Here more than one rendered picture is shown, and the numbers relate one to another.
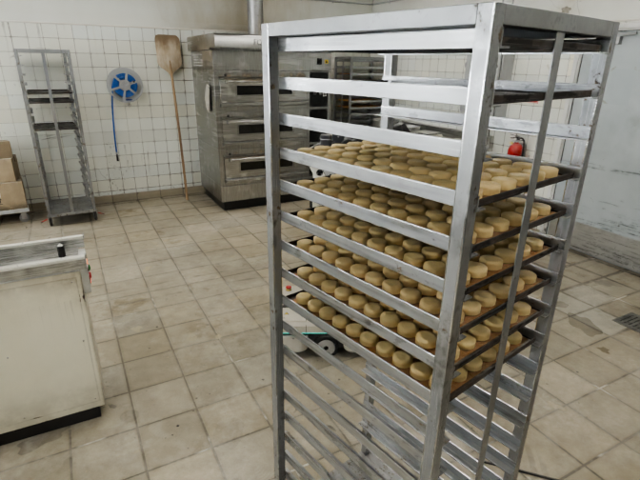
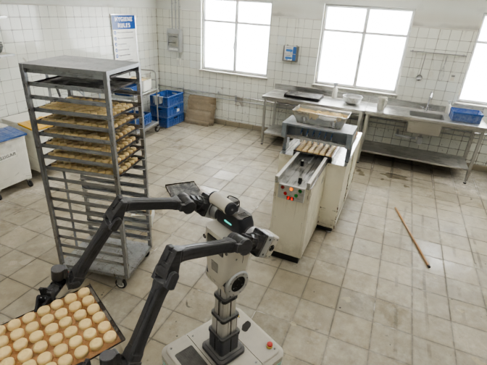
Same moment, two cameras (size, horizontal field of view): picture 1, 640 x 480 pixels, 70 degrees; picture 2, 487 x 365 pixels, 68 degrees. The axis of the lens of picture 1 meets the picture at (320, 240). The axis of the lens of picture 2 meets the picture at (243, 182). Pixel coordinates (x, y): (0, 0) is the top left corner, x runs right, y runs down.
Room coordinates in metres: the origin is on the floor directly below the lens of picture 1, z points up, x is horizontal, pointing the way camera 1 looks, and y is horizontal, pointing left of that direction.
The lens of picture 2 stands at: (3.96, -1.04, 2.25)
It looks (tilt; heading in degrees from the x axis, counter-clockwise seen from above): 26 degrees down; 140
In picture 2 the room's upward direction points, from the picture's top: 4 degrees clockwise
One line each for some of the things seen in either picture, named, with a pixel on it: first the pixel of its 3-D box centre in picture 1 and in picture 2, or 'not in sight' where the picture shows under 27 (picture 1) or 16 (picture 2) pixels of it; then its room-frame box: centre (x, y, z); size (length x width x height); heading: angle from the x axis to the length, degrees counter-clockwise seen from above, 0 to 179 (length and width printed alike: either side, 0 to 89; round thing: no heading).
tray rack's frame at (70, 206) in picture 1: (57, 136); not in sight; (5.12, 2.92, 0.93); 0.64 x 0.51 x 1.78; 31
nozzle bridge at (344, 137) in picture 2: not in sight; (317, 139); (1.63, 1.92, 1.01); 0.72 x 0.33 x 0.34; 28
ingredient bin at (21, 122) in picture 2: not in sight; (40, 144); (-1.38, -0.20, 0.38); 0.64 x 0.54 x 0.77; 26
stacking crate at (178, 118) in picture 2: not in sight; (167, 118); (-2.56, 2.34, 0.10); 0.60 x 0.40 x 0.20; 116
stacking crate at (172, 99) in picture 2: not in sight; (167, 98); (-2.56, 2.34, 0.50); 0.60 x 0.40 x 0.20; 121
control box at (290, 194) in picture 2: (84, 270); (291, 193); (2.03, 1.15, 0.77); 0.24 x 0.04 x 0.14; 28
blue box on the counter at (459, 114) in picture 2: not in sight; (465, 115); (1.91, 4.95, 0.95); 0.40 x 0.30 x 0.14; 31
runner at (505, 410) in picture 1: (432, 367); (86, 203); (1.28, -0.39, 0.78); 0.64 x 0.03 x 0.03; 40
